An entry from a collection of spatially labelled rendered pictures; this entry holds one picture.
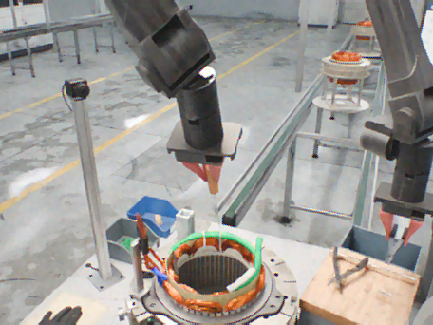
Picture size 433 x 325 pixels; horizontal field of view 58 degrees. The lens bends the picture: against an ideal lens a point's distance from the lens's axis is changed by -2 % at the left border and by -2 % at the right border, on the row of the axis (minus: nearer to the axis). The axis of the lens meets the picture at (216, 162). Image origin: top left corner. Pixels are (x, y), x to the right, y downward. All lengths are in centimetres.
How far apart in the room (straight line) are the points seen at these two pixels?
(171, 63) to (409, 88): 38
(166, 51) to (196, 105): 9
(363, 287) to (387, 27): 49
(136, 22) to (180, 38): 5
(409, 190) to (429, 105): 15
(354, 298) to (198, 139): 46
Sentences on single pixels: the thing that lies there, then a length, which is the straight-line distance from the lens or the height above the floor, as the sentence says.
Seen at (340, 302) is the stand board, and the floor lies 107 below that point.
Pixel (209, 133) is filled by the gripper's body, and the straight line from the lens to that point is 55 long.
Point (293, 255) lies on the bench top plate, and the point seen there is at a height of 78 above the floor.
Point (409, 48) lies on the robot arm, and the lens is 68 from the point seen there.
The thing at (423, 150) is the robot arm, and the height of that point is 138.
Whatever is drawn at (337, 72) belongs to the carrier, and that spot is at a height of 104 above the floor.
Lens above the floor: 163
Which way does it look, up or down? 26 degrees down
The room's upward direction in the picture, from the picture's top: straight up
